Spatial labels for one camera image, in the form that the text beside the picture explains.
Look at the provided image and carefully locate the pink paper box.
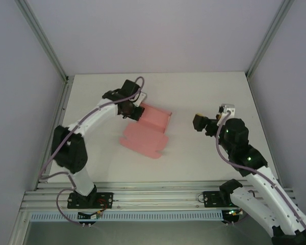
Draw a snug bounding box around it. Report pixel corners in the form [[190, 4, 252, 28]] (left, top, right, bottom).
[[119, 103, 173, 159]]

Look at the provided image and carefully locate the grey metal panel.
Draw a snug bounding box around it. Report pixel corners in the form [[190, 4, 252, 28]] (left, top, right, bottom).
[[22, 220, 273, 245]]

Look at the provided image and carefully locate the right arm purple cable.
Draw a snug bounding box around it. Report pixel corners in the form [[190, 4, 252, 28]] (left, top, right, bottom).
[[216, 110, 306, 245]]

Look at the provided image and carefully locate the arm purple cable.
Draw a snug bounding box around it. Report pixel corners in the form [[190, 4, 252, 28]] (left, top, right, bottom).
[[38, 76, 146, 226], [216, 110, 306, 245]]

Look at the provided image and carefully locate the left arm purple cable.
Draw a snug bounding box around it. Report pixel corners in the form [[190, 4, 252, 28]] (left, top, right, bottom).
[[38, 76, 146, 226]]

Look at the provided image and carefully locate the aluminium table side rail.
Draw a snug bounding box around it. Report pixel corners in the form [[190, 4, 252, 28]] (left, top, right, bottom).
[[33, 76, 72, 191]]

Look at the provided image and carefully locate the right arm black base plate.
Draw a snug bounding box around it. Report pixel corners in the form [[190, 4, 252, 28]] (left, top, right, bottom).
[[203, 190, 245, 208]]

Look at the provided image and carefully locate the aluminium mounting rail bed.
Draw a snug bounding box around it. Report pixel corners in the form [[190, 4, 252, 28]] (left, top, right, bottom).
[[19, 180, 299, 213]]

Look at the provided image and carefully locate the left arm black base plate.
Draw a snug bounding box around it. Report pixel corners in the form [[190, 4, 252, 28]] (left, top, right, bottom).
[[67, 191, 115, 209]]

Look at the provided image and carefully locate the aluminium frame post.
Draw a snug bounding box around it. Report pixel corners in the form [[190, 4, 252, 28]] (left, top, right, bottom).
[[15, 0, 70, 83], [245, 0, 296, 80]]

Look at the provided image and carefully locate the light blue slotted cable duct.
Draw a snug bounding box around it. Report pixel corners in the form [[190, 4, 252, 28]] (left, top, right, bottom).
[[30, 210, 224, 222]]

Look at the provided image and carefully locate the short aluminium frame leg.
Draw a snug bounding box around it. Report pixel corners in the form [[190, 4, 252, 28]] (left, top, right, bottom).
[[7, 211, 33, 245]]

